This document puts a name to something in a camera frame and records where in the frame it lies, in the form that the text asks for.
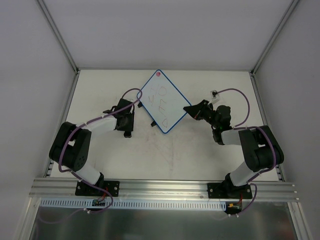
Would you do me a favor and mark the black whiteboard eraser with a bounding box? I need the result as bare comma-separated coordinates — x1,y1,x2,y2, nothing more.
123,131,132,138

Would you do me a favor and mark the white slotted cable duct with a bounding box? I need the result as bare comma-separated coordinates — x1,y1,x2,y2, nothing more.
39,198,227,211

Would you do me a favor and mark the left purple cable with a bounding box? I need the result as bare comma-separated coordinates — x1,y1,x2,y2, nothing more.
58,87,143,173

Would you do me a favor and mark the aluminium frame post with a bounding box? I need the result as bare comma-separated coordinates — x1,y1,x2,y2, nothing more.
250,0,300,76
36,0,80,74

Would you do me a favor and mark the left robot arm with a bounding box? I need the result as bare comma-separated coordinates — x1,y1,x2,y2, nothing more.
49,98,135,195

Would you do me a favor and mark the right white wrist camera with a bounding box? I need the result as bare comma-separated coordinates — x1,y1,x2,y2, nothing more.
208,90,221,105

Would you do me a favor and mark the right aluminium frame post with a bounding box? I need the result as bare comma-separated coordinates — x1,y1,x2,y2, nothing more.
250,0,300,76

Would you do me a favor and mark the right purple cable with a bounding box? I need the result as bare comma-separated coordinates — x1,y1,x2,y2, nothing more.
217,87,279,181

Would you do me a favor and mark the blue framed whiteboard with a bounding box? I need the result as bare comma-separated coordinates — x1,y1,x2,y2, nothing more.
136,69,192,134

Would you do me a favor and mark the left aluminium frame post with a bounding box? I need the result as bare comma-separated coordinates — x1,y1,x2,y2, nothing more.
36,0,80,74

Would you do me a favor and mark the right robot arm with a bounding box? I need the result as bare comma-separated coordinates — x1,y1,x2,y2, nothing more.
183,100,284,199

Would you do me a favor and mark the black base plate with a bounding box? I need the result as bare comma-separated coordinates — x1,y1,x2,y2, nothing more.
207,182,253,200
75,180,120,197

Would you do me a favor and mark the purple cable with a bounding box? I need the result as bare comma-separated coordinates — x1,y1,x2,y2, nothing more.
217,87,279,181
58,87,143,173

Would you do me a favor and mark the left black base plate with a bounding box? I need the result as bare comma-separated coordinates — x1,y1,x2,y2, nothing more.
75,180,120,197

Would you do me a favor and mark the aluminium mounting rail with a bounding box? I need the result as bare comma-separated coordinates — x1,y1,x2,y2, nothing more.
28,177,300,202

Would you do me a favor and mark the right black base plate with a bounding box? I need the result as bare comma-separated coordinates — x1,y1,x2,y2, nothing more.
207,182,253,200

